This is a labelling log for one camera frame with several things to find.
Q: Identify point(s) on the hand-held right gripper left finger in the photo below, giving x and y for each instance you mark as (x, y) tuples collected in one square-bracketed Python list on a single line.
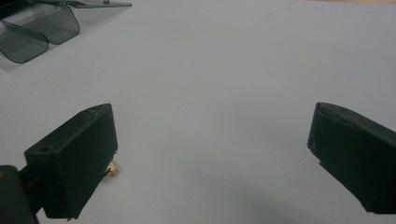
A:
[(74, 161)]

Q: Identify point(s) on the small gold metal piece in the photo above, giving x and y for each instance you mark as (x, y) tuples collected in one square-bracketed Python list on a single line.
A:
[(112, 169)]

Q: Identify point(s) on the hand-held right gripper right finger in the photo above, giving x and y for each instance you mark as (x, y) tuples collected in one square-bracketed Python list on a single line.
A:
[(358, 155)]

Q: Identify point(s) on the smoky clear plastic organizer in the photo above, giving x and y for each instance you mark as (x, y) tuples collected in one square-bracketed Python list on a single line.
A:
[(37, 26)]

